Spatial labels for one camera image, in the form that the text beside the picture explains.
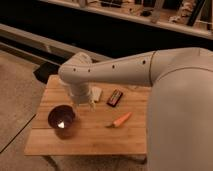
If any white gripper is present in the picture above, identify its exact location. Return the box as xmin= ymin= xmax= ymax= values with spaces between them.
xmin=69 ymin=83 xmax=96 ymax=110

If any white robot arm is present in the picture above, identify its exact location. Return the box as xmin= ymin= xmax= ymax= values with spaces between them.
xmin=58 ymin=47 xmax=213 ymax=171

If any black red rectangular bar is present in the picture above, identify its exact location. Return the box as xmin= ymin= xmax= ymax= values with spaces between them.
xmin=107 ymin=89 xmax=123 ymax=107

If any wooden table board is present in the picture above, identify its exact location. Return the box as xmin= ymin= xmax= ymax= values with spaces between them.
xmin=25 ymin=75 xmax=150 ymax=155

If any orange carrot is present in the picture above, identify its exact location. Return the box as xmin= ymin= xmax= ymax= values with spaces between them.
xmin=107 ymin=112 xmax=132 ymax=128

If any dark purple bowl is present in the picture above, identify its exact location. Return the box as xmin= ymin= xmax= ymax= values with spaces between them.
xmin=48 ymin=105 xmax=76 ymax=139

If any black floor mat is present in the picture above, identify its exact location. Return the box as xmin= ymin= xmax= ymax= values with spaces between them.
xmin=34 ymin=62 xmax=59 ymax=84

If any cluttered wooden shelf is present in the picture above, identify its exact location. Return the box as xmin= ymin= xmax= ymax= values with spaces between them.
xmin=41 ymin=0 xmax=213 ymax=40

